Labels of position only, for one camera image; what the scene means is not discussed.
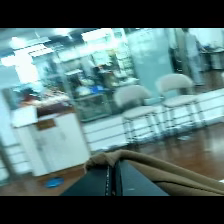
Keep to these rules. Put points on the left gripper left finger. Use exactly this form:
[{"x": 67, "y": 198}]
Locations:
[{"x": 95, "y": 183}]

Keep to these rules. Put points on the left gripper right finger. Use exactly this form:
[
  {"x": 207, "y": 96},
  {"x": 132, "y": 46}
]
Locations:
[{"x": 133, "y": 181}]

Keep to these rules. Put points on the brown shirt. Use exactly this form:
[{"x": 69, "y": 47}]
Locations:
[{"x": 173, "y": 176}]

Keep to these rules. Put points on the white cabinet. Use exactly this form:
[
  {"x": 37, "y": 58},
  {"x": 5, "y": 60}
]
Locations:
[{"x": 56, "y": 143}]

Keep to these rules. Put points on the white padded chair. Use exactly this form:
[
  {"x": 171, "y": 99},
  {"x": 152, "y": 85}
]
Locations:
[
  {"x": 136, "y": 103},
  {"x": 176, "y": 91}
]

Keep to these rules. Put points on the person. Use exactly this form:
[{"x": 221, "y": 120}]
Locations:
[{"x": 193, "y": 56}]

